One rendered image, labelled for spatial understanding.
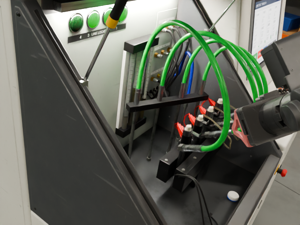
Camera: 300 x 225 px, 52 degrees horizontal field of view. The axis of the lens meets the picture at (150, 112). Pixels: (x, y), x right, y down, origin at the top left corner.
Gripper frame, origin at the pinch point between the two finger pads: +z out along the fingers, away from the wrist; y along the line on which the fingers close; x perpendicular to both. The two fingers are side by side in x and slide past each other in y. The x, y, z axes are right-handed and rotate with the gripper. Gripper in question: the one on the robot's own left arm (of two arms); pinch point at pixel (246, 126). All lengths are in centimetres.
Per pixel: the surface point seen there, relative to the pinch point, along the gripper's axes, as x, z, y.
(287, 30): -138, 414, -385
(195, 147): 1.3, 21.7, 3.2
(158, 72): -30, 61, -7
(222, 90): -8.9, 7.0, -1.7
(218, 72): -13.0, 6.8, -2.0
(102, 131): -8.3, 11.1, 25.3
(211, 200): 21, 52, -7
